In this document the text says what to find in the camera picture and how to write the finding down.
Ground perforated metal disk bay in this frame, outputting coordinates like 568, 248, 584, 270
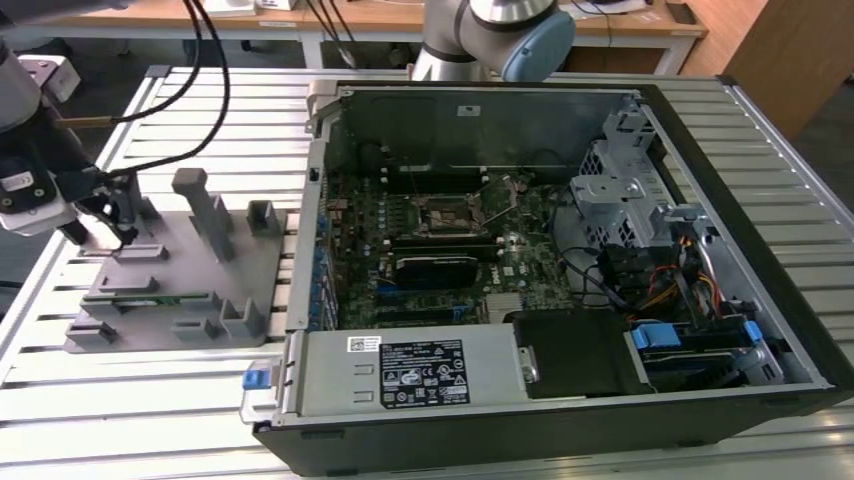
569, 110, 677, 247

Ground metal socket cover frame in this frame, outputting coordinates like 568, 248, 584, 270
470, 172, 529, 227

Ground silver ribbed chipset heatsink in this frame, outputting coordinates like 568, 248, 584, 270
485, 293, 525, 324

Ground green RAM stick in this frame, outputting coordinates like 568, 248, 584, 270
111, 294, 210, 307

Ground yellow red power wires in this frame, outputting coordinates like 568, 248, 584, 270
626, 234, 733, 324

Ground silver metal bracket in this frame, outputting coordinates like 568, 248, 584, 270
657, 203, 736, 326

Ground wooden desk white frame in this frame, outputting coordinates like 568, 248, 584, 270
0, 0, 710, 71

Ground black graphics card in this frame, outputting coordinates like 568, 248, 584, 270
391, 255, 481, 291

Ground black open PC case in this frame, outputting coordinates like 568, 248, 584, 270
238, 74, 854, 476

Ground CPU socket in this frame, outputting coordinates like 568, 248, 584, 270
411, 192, 490, 237

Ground white wrist camera black face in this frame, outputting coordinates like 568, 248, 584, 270
0, 153, 90, 247

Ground black RAM slot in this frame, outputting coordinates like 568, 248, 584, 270
391, 247, 506, 255
381, 172, 490, 181
381, 178, 490, 187
390, 242, 506, 250
391, 252, 506, 260
390, 237, 506, 245
381, 166, 490, 175

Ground hard disk in blue carrier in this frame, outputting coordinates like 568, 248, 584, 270
626, 319, 766, 362

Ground grey case latch handle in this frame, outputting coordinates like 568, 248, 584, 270
305, 79, 343, 137

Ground black plastic cover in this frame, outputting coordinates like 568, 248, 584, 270
511, 308, 653, 401

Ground wooden cabinet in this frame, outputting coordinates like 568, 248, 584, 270
680, 0, 854, 142

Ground small boxy wrist camera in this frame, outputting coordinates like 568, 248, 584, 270
18, 53, 87, 101

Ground silver power supply box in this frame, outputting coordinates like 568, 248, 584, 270
270, 327, 539, 417

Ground green motherboard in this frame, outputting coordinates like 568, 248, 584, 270
318, 167, 570, 332

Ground white book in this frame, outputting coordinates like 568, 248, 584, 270
203, 0, 261, 20

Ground black disk drive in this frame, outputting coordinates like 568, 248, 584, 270
640, 349, 749, 394

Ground silver power supply handle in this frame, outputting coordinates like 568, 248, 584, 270
518, 343, 542, 385

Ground black cable with brass plug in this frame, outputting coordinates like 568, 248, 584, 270
58, 0, 206, 127

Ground black expansion slot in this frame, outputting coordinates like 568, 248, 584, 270
375, 309, 457, 324

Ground grey parts rack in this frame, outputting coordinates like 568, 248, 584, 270
63, 167, 294, 355

